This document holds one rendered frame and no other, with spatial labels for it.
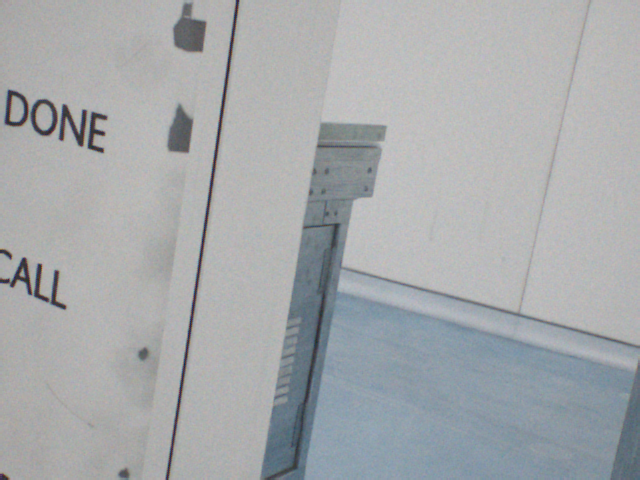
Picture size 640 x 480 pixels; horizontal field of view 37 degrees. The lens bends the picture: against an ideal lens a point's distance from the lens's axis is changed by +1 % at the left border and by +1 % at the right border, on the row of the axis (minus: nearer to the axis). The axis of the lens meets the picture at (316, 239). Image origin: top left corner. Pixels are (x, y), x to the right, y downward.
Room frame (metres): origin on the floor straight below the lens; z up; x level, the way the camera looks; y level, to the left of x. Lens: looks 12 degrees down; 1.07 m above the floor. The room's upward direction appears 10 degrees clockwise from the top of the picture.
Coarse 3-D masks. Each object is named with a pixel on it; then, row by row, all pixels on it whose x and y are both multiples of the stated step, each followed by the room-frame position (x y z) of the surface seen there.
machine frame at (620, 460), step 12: (636, 372) 1.25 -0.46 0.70; (636, 384) 1.25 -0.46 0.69; (636, 396) 1.24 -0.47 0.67; (636, 408) 1.24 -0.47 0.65; (624, 420) 1.25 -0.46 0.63; (636, 420) 1.24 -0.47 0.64; (624, 432) 1.25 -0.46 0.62; (636, 432) 1.24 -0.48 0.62; (624, 444) 1.25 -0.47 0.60; (636, 444) 1.24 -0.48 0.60; (624, 456) 1.24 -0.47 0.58; (636, 456) 1.24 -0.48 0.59; (624, 468) 1.24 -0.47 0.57; (636, 468) 1.23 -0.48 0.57
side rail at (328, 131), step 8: (320, 128) 1.65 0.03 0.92; (328, 128) 1.67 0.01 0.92; (336, 128) 1.69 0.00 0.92; (344, 128) 1.71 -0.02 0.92; (352, 128) 1.74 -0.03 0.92; (360, 128) 1.76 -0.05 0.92; (368, 128) 1.78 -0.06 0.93; (376, 128) 1.81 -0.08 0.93; (384, 128) 1.83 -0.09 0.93; (320, 136) 1.65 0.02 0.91; (328, 136) 1.67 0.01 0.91; (336, 136) 1.69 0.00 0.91; (344, 136) 1.72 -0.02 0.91; (352, 136) 1.74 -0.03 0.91; (360, 136) 1.76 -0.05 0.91; (368, 136) 1.79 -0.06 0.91; (376, 136) 1.81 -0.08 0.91; (384, 136) 1.84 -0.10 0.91
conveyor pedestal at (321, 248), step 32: (320, 224) 1.78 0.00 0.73; (320, 256) 1.81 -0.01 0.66; (320, 288) 1.82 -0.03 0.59; (288, 320) 1.74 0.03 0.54; (320, 320) 1.84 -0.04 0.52; (288, 352) 1.75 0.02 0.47; (320, 352) 1.84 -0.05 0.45; (288, 384) 1.78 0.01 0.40; (288, 416) 1.79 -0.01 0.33; (288, 448) 1.81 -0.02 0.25
